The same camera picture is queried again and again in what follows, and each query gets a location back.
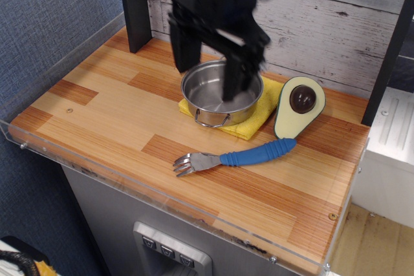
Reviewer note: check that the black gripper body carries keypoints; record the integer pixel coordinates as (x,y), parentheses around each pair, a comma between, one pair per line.
(225,25)

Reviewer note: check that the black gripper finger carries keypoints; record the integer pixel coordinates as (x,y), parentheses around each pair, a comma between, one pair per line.
(240,68)
(186,44)

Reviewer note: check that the blue handled metal fork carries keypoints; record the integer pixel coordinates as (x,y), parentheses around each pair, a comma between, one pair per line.
(195,162)

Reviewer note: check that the small stainless steel pot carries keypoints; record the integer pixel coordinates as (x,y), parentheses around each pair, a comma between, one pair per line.
(202,88)

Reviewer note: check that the yellow folded cloth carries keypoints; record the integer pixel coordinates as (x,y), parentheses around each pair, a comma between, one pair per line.
(246,129)

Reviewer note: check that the toy avocado half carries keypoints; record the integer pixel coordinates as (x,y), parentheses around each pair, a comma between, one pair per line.
(301,101)

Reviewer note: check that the grey toy fridge cabinet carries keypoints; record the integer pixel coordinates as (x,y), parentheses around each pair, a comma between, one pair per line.
(129,224)

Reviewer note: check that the white side counter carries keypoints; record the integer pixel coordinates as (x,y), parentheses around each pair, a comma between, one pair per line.
(384,181)

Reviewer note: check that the clear acrylic table guard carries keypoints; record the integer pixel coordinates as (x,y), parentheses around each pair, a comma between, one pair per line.
(113,116)

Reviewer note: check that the silver dispenser button panel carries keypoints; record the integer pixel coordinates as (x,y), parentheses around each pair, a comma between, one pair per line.
(166,255)

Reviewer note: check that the yellow object at corner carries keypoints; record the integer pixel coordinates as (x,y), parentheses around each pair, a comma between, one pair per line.
(45,270)

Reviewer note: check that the black right vertical post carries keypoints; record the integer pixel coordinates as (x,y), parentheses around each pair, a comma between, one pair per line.
(392,52)

